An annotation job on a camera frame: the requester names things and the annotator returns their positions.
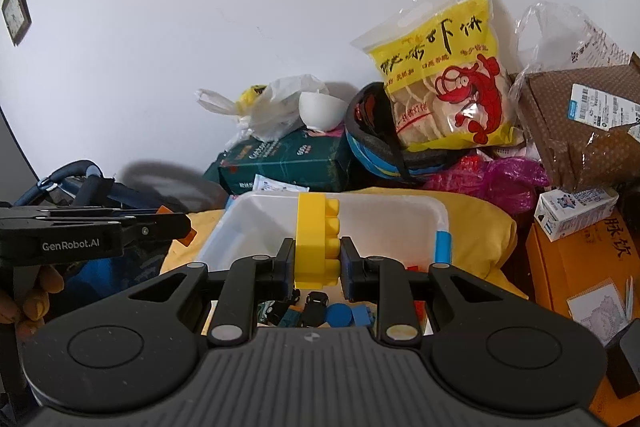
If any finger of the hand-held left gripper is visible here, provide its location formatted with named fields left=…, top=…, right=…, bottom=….
left=120, top=211, right=192, bottom=242

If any blue bag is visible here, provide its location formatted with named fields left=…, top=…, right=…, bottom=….
left=50, top=239, right=176, bottom=323

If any white printed card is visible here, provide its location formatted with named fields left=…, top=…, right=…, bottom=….
left=567, top=279, right=628, bottom=343

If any clear plastic bag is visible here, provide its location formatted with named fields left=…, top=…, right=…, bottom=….
left=515, top=2, right=633, bottom=75

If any blue stroller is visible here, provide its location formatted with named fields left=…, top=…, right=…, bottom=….
left=10, top=159, right=166, bottom=212

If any brown wall clock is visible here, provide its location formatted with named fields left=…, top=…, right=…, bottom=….
left=1, top=0, right=32, bottom=46

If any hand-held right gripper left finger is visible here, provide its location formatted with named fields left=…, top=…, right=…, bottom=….
left=127, top=237, right=297, bottom=348

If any white milk carton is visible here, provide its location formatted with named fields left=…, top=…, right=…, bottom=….
left=534, top=187, right=620, bottom=243

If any yellow building block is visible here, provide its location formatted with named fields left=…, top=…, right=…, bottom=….
left=295, top=194, right=343, bottom=290

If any white bowl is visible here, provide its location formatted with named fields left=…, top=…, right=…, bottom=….
left=299, top=91, right=347, bottom=131

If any orange cardboard box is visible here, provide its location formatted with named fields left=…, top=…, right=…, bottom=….
left=525, top=207, right=640, bottom=427

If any black box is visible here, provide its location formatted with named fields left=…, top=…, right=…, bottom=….
left=602, top=317, right=640, bottom=400

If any small white sachet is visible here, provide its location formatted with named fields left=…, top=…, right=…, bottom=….
left=252, top=174, right=296, bottom=194

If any person's left hand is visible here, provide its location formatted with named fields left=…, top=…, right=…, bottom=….
left=0, top=264, right=65, bottom=340

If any blue round disc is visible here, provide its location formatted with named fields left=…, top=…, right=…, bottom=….
left=326, top=302, right=351, bottom=327

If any white printed packet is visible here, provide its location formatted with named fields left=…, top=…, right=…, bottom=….
left=480, top=142, right=541, bottom=162

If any yellow prawn cracker bag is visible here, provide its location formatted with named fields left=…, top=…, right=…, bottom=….
left=350, top=0, right=523, bottom=148

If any white plastic bin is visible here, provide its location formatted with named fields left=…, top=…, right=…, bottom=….
left=197, top=192, right=453, bottom=338

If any brown parcel box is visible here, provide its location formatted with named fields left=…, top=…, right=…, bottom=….
left=510, top=52, right=640, bottom=192

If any yellow printed packet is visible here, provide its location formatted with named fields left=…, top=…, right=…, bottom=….
left=236, top=84, right=267, bottom=118

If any black and blue helmet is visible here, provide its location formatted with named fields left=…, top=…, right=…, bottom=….
left=344, top=82, right=481, bottom=182

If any black toy car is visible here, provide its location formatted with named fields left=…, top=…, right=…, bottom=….
left=302, top=291, right=328, bottom=328

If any pink plastic bag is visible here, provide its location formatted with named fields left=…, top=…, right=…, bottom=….
left=425, top=154, right=551, bottom=214

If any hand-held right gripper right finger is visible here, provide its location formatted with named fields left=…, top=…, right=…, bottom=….
left=340, top=236, right=501, bottom=342

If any dark green tissue pack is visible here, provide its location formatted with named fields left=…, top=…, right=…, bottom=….
left=202, top=127, right=353, bottom=195

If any white plastic bag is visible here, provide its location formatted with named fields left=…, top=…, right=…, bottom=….
left=195, top=74, right=331, bottom=150

